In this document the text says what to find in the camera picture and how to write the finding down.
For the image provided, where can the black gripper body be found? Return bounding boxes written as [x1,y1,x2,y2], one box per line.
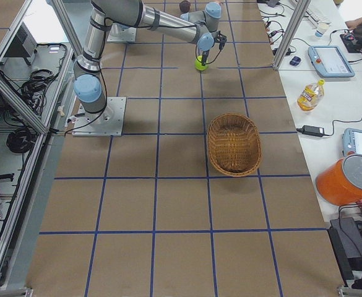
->
[204,31,223,59]

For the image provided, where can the green apple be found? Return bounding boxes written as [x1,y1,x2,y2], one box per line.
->
[194,55,209,71]

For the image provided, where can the dark red apple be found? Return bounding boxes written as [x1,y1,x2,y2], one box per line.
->
[179,0,191,13]

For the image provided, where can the wicker basket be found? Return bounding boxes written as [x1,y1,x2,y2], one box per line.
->
[208,113,262,177]

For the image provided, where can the dark blue pouch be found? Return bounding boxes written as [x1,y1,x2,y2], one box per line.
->
[289,56,301,66]

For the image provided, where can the paper cup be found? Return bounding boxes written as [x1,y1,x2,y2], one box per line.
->
[314,22,330,38]

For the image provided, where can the orange juice bottle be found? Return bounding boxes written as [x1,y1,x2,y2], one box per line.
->
[297,79,325,111]

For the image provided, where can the left teach pendant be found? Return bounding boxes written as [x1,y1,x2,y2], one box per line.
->
[308,46,355,78]

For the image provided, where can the teach pendant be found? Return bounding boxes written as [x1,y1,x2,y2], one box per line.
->
[308,46,355,78]
[342,128,362,156]

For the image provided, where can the black power adapter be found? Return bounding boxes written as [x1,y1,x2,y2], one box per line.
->
[296,125,325,137]

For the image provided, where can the right teach pendant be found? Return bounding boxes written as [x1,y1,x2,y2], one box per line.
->
[342,128,362,156]

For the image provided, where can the brown paper table mat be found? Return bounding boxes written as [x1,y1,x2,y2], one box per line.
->
[26,1,342,296]

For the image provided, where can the orange bucket with lid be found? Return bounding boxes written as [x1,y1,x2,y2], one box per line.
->
[315,154,362,206]

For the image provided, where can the aluminium frame post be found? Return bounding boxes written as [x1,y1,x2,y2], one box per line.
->
[272,0,311,71]

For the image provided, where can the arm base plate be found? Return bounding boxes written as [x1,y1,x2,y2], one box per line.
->
[71,97,126,137]
[106,23,137,43]

